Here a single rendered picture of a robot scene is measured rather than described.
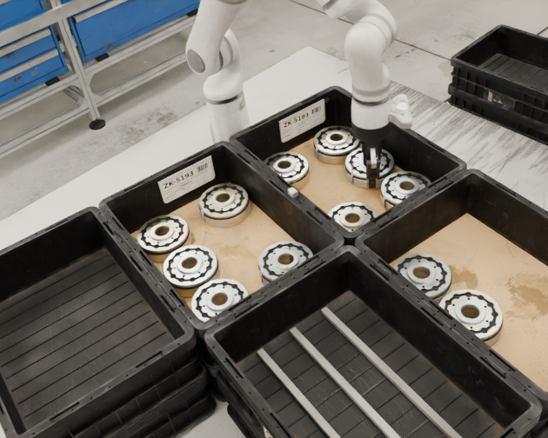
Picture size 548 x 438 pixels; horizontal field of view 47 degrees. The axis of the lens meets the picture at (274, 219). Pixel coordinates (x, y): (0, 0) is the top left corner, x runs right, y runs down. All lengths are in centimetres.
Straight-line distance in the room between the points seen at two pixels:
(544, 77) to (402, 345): 148
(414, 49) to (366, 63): 238
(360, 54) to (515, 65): 136
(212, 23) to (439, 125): 70
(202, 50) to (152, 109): 188
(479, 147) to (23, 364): 115
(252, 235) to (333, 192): 20
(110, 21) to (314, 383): 236
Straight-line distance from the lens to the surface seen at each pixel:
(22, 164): 316
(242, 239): 125
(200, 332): 101
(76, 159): 306
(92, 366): 114
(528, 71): 240
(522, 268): 121
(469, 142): 169
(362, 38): 111
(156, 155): 173
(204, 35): 137
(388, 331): 109
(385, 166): 135
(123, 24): 315
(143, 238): 127
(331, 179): 136
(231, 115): 150
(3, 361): 122
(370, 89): 117
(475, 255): 122
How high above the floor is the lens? 171
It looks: 43 degrees down
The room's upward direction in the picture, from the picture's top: 8 degrees counter-clockwise
